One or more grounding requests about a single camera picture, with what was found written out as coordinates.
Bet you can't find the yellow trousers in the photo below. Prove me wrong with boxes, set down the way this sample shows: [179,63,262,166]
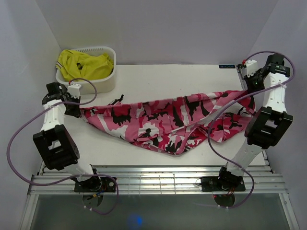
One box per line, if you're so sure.
[56,49,114,82]

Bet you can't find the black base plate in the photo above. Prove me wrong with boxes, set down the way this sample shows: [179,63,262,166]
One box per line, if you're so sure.
[74,177,117,193]
[201,176,246,192]

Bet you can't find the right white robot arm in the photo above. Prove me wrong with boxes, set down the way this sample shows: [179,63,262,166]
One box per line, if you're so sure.
[216,53,293,191]

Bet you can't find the white plastic basket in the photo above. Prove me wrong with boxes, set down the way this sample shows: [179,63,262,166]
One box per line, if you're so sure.
[56,46,117,94]

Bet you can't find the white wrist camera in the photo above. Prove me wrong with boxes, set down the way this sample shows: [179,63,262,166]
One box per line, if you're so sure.
[241,59,259,78]
[67,83,82,99]

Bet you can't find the aluminium rail frame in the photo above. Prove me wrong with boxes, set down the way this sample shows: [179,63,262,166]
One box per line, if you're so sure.
[26,164,288,196]

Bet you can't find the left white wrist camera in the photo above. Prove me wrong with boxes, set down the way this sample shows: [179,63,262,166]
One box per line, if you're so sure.
[67,83,82,99]

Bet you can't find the blue label sticker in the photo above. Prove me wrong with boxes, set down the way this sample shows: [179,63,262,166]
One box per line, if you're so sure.
[218,64,236,69]

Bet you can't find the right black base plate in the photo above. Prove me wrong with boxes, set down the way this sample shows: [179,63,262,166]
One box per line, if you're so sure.
[201,176,246,192]

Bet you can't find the pink camouflage trousers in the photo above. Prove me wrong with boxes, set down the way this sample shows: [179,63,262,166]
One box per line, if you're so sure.
[81,91,256,155]

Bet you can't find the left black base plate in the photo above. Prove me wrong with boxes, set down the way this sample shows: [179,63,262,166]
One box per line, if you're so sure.
[74,177,117,193]

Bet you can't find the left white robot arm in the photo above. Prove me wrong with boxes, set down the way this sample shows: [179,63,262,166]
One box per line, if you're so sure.
[33,82,102,192]

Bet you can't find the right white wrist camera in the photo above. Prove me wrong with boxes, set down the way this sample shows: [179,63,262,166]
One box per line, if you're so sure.
[241,59,259,78]

